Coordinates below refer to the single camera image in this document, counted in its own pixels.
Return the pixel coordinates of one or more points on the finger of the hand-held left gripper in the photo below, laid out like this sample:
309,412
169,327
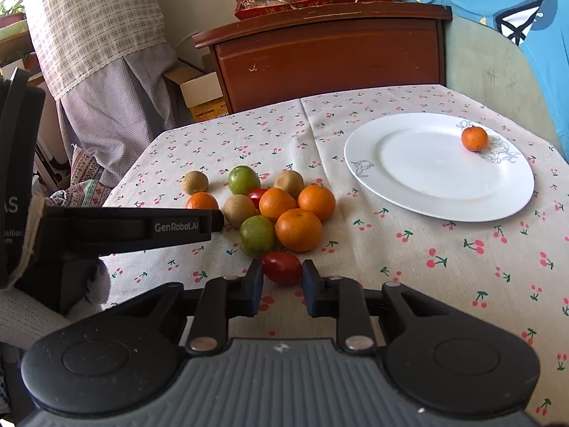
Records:
133,229

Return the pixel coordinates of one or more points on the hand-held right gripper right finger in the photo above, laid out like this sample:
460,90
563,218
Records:
311,293

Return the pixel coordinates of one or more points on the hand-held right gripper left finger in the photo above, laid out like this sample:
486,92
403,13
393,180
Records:
255,287

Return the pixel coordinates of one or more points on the red cherry tomato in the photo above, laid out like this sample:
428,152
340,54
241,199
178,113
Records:
281,267
255,195

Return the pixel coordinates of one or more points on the green plum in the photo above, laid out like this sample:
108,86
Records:
243,179
256,236

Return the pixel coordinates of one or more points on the large orange mandarin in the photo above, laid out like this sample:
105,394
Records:
298,231

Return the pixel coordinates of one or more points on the brown kiwi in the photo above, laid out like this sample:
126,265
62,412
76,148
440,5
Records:
194,182
238,210
289,182

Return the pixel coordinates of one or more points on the white round plate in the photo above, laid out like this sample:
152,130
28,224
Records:
426,173

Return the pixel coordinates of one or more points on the small orange mandarin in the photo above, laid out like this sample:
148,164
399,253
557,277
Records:
474,138

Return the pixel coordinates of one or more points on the person's left hand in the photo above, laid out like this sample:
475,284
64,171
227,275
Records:
98,282

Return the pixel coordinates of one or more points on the patterned floral fabric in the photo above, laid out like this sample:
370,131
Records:
86,178

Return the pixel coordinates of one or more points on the cherry print tablecloth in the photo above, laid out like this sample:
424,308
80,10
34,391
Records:
400,267

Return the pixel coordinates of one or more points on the potted plant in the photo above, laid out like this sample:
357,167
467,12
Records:
11,22

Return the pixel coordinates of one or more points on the checked cloth cover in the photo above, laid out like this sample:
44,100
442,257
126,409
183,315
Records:
89,31

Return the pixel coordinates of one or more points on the open cardboard box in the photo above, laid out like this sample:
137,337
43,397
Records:
202,91

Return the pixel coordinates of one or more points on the brown wooden nightstand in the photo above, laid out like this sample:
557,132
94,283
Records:
329,62

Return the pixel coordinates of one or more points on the green sofa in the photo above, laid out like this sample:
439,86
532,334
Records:
489,75

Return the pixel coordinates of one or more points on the blue shirt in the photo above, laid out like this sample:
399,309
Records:
466,0

